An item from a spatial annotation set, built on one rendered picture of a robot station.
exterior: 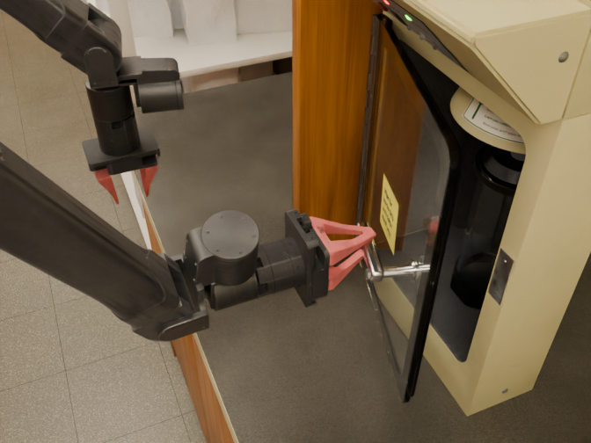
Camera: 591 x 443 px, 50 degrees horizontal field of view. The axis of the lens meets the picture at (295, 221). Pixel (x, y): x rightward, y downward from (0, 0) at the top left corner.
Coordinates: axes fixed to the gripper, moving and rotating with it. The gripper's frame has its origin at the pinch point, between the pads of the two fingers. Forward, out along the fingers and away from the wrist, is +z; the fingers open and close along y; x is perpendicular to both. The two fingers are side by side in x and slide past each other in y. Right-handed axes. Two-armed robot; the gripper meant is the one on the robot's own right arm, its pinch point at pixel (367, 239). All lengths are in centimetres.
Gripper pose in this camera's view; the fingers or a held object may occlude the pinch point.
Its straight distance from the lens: 75.1
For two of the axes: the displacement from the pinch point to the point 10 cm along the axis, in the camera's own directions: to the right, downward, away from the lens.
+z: 9.2, -2.6, 2.9
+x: -3.8, -6.0, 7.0
